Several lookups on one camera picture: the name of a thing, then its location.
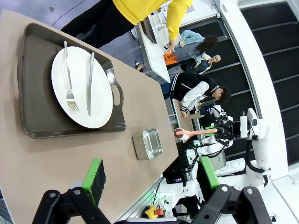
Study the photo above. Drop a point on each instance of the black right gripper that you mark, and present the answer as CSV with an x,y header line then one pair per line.
x,y
230,130

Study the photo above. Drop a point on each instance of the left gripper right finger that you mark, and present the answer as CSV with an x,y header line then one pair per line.
x,y
208,175

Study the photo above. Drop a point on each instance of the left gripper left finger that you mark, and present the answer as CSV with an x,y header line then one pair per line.
x,y
93,177

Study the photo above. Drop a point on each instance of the white round dinner plate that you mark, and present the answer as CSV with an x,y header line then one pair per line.
x,y
98,105

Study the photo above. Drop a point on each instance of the dark brown plastic tray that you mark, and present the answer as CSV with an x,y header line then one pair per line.
x,y
35,93

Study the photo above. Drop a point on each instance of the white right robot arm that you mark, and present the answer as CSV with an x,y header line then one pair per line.
x,y
257,123

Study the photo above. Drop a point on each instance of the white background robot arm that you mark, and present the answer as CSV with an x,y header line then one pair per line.
x,y
219,112

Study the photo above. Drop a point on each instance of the person's right forearm yellow sleeve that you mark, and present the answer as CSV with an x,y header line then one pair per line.
x,y
180,18

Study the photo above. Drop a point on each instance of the person's right hand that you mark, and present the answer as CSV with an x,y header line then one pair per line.
x,y
174,42

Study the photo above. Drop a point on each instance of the brown background table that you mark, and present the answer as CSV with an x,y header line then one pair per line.
x,y
184,121

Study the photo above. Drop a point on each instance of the person in black white jacket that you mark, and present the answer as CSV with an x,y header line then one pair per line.
x,y
194,93

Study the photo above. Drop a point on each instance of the rectangular metal container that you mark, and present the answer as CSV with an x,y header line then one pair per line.
x,y
151,142

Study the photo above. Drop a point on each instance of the yellow red emergency stop button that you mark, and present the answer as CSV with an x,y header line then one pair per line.
x,y
150,211

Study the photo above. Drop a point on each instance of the bald mannequin in denim jacket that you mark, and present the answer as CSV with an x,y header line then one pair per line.
x,y
216,59

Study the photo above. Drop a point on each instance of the silver table knife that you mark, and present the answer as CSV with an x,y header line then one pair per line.
x,y
89,93

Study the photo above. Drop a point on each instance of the silver fork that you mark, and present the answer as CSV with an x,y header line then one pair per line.
x,y
70,95

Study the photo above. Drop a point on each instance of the orange bag with black letters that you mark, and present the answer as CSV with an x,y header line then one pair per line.
x,y
169,58

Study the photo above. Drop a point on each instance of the long-haired figure light blue top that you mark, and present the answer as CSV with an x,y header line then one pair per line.
x,y
208,43

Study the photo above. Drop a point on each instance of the white side table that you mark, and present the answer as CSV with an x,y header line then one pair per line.
x,y
154,63

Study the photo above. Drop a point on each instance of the person in yellow hoodie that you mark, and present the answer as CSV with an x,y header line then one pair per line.
x,y
105,23

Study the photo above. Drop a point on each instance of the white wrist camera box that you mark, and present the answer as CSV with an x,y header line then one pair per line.
x,y
244,126

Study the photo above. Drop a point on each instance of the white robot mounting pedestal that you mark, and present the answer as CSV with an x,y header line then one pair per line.
x,y
182,191

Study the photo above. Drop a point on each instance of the aluminium frame rail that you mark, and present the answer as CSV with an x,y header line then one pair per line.
x,y
140,203

